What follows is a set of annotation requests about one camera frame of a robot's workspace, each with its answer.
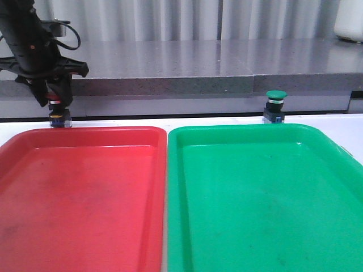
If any green mushroom push button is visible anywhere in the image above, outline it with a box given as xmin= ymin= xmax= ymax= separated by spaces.
xmin=263 ymin=90 xmax=287 ymax=124

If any green plastic tray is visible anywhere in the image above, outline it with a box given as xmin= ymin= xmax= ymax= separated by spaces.
xmin=167 ymin=124 xmax=362 ymax=271

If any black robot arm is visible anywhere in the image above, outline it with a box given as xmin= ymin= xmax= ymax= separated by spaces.
xmin=1 ymin=1 xmax=89 ymax=107

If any red mushroom push button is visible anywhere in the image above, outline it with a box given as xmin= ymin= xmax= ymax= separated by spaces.
xmin=47 ymin=91 xmax=72 ymax=128

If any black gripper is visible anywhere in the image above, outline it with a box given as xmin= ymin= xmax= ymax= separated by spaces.
xmin=1 ymin=19 xmax=89 ymax=107

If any white container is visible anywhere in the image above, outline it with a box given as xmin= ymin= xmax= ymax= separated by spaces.
xmin=334 ymin=0 xmax=362 ymax=43

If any black cable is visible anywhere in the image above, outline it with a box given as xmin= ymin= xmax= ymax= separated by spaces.
xmin=52 ymin=21 xmax=81 ymax=50

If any red plastic tray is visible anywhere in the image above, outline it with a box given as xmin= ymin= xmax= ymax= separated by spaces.
xmin=1 ymin=127 xmax=167 ymax=271

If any grey stone platform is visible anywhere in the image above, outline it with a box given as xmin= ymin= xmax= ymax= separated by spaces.
xmin=0 ymin=39 xmax=363 ymax=119

